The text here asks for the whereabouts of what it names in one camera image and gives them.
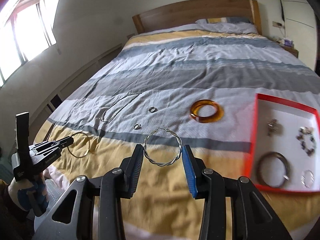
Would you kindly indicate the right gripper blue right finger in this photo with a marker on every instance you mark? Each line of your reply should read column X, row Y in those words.
column 193, row 168

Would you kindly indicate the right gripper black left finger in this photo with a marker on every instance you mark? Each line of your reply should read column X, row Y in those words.
column 131, row 167

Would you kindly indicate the thin silver bangle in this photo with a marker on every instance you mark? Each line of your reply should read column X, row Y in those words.
column 82, row 145

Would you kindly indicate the amber resin bangle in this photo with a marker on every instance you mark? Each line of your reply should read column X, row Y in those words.
column 206, row 111

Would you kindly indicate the red jewelry box tray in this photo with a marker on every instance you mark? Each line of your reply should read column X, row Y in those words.
column 298, row 142

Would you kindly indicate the gloved left hand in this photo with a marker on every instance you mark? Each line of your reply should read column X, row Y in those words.
column 30, row 194

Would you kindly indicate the dark metal bangle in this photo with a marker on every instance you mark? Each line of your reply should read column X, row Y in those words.
column 273, row 170

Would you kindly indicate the striped duvet cover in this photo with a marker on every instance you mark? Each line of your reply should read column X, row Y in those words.
column 154, row 81

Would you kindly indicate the silver pendant charm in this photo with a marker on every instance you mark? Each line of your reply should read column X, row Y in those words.
column 274, row 127

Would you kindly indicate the window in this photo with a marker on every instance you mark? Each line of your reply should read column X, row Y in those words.
column 26, row 31

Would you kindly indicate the grey pillow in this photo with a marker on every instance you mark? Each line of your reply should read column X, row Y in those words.
column 231, row 25

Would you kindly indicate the wooden nightstand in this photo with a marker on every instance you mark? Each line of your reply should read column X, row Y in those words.
column 291, row 50

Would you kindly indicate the purple tissue box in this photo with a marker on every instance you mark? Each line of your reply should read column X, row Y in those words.
column 287, row 42

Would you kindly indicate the wooden headboard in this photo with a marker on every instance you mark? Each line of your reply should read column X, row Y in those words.
column 187, row 12

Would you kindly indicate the white wardrobe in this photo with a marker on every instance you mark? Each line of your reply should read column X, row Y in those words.
column 301, row 28

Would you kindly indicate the wall socket panel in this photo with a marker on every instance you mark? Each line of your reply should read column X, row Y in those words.
column 277, row 25

